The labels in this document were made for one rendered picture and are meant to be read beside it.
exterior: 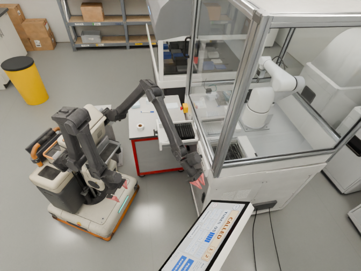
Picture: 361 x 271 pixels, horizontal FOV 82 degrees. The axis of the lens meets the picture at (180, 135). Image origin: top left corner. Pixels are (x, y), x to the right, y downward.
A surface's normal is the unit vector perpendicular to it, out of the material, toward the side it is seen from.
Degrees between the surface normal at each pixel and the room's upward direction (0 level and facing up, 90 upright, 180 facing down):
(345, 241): 0
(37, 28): 89
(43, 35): 89
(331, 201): 0
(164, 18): 90
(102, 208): 0
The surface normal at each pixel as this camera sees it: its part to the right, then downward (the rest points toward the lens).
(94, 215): 0.05, -0.69
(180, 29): 0.18, 0.72
